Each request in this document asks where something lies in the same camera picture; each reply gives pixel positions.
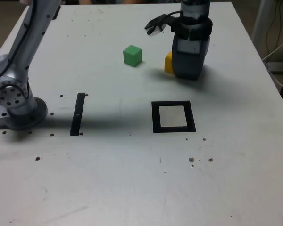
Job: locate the yellow cube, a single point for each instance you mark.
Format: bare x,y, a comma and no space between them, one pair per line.
168,63

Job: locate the white metal post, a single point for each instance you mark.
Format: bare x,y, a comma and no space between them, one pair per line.
261,21

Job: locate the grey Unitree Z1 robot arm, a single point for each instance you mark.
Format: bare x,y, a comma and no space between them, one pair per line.
16,106

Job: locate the black tape strip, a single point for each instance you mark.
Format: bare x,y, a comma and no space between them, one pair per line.
76,117

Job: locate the black tape square outline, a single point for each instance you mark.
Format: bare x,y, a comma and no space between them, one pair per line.
155,117

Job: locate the green cube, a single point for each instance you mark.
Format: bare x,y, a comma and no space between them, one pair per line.
132,56

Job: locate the black gripper-mounted camera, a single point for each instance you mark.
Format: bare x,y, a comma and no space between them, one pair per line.
155,24

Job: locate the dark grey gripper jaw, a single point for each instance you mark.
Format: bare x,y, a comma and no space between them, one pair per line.
191,63

